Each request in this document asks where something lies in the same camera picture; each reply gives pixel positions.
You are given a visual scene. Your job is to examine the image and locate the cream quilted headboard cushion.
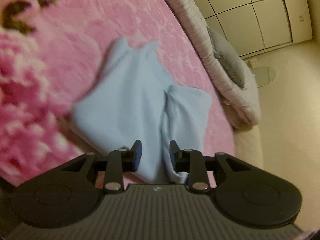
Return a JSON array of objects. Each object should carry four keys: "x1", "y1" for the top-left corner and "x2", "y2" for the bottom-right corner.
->
[{"x1": 234, "y1": 126, "x2": 264, "y2": 169}]

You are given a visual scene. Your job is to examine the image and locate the oval vanity mirror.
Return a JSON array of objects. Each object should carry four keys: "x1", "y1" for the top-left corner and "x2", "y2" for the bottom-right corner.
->
[{"x1": 252, "y1": 66, "x2": 277, "y2": 88}]

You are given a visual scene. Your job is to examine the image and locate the folded beige blanket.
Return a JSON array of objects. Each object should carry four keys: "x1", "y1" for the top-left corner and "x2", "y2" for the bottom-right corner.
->
[{"x1": 222, "y1": 98, "x2": 252, "y2": 131}]

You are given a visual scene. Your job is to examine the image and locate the pink floral bed blanket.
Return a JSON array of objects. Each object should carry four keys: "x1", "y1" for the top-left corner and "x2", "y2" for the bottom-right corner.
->
[{"x1": 1, "y1": 0, "x2": 235, "y2": 186}]

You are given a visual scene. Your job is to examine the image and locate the light blue sweatshirt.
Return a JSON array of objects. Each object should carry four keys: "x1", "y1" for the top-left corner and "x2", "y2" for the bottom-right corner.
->
[{"x1": 71, "y1": 37, "x2": 212, "y2": 184}]

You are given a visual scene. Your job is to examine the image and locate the cream panel wardrobe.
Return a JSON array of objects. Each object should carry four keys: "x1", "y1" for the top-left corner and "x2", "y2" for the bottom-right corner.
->
[{"x1": 194, "y1": 0, "x2": 312, "y2": 57}]

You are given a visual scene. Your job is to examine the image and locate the grey small pillow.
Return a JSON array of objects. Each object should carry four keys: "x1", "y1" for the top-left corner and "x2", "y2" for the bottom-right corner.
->
[{"x1": 208, "y1": 28, "x2": 245, "y2": 89}]

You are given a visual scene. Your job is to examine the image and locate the folded striped grey quilt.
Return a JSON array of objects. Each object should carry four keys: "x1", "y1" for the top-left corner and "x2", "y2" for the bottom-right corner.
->
[{"x1": 165, "y1": 0, "x2": 261, "y2": 126}]

